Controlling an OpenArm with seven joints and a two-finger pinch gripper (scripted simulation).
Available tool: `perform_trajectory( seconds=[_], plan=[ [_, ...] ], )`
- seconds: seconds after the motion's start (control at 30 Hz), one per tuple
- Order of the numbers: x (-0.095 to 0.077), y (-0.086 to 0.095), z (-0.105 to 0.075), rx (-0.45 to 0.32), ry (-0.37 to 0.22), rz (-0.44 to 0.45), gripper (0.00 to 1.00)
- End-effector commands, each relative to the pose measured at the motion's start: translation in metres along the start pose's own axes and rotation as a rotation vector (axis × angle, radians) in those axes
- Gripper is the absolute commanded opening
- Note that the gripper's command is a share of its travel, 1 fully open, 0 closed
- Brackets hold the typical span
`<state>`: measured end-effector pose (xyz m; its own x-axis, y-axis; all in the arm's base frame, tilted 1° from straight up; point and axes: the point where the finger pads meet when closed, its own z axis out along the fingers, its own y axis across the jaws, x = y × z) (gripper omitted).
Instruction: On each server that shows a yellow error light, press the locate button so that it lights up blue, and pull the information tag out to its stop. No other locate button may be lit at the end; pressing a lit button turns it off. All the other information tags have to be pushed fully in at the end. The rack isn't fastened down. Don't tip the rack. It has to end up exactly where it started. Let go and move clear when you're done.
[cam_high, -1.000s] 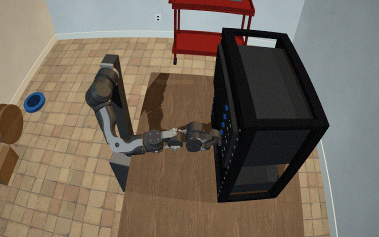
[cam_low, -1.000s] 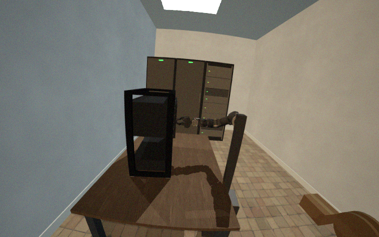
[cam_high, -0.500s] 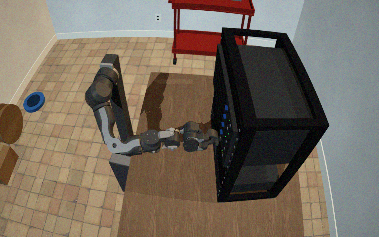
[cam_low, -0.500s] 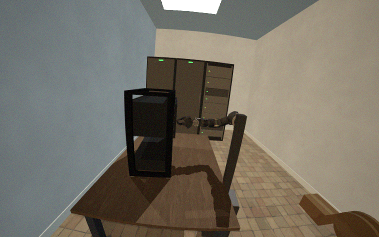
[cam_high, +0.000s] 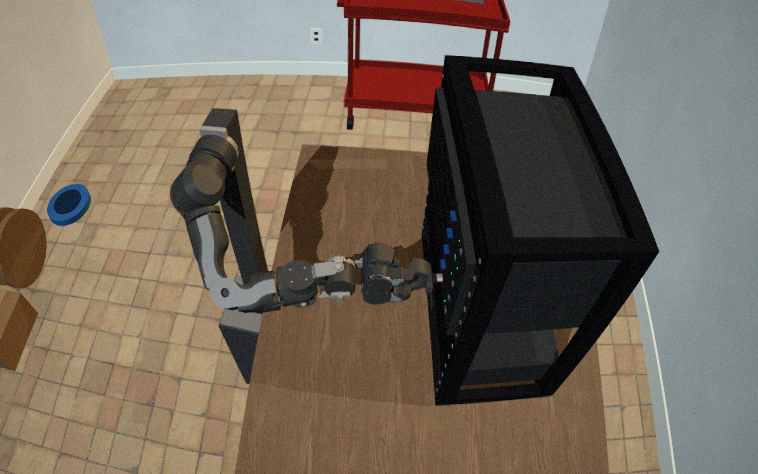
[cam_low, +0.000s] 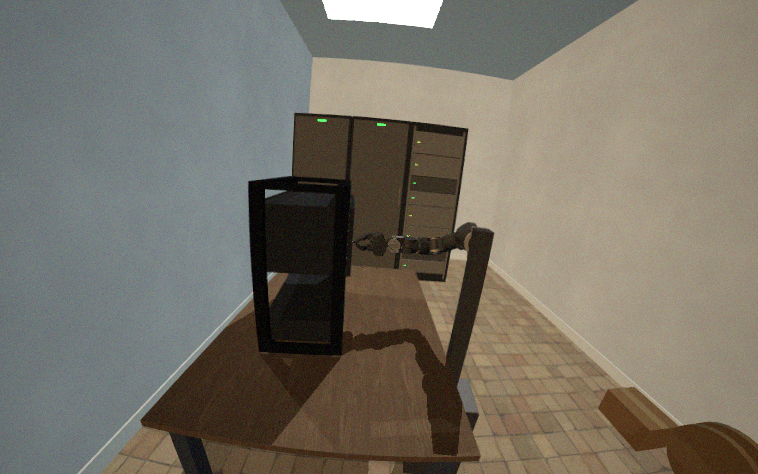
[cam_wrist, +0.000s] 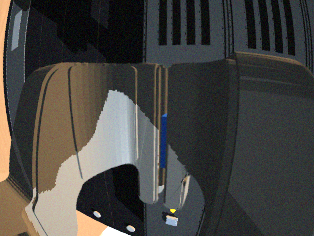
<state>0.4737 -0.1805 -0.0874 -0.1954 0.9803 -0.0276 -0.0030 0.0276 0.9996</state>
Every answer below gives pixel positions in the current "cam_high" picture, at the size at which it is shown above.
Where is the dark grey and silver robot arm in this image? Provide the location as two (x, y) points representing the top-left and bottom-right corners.
(170, 126), (355, 313)

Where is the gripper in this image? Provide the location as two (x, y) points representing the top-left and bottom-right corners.
(352, 242), (433, 305)

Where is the black server rack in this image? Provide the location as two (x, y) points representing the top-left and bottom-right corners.
(422, 55), (660, 406)

